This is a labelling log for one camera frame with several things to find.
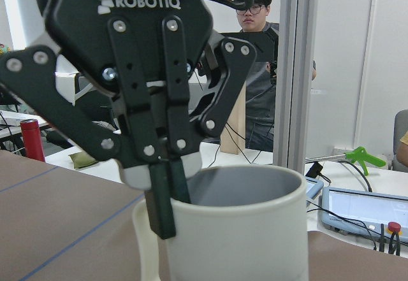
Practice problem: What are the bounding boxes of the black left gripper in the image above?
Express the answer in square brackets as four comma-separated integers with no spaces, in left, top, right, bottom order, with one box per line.
[37,0,212,115]

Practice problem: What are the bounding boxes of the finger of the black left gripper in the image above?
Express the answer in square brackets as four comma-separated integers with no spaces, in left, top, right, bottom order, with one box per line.
[178,37,257,178]
[1,45,176,239]

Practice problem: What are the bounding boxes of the white cup with handle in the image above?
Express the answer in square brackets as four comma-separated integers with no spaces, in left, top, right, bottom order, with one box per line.
[133,165,309,280]

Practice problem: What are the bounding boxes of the person in grey shirt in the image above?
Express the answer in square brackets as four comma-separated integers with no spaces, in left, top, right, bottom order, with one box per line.
[222,0,317,153]

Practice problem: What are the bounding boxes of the red bottle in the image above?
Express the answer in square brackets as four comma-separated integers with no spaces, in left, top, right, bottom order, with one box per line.
[20,119,45,162]

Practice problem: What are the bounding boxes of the wooden block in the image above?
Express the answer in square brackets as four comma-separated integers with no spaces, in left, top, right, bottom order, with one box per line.
[220,83,246,154]

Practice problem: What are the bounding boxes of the green bean bag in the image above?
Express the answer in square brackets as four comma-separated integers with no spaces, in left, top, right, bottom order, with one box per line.
[69,152,98,169]

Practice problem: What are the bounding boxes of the far blue teach pendant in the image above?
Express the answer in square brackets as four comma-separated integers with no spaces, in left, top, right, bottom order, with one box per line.
[305,177,324,207]

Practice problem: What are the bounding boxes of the blue teach pendant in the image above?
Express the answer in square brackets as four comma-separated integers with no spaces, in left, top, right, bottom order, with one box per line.
[319,187,407,243]
[305,177,324,207]

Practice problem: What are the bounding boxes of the near blue teach pendant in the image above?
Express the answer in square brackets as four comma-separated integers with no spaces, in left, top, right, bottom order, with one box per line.
[319,187,407,243]

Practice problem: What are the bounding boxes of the aluminium frame post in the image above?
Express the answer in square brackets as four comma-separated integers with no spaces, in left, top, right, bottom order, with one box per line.
[273,0,316,172]

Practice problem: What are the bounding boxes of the grabber tool with green handle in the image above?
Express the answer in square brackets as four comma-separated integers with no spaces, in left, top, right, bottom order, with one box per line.
[305,147,387,176]

